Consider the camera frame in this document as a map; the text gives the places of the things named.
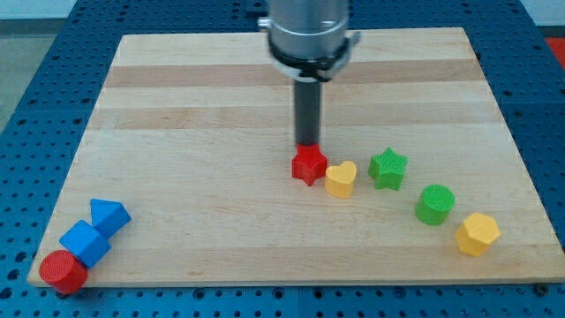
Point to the yellow heart block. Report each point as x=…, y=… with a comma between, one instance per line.
x=340, y=179

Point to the red cylinder block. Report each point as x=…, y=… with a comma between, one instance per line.
x=63, y=271

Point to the wooden board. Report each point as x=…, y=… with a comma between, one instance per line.
x=193, y=133

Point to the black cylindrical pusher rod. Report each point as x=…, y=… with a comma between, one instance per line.
x=307, y=105

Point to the blue cube block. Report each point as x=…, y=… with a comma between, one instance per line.
x=85, y=243

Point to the blue triangle block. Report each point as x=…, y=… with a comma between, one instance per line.
x=108, y=217

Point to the green cylinder block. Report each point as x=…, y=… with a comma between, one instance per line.
x=434, y=204

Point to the green star block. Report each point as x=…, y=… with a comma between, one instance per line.
x=388, y=169

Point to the yellow hexagon block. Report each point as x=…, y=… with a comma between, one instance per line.
x=476, y=234

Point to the red star block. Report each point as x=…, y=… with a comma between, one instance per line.
x=309, y=164

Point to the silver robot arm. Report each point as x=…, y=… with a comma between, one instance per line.
x=308, y=40

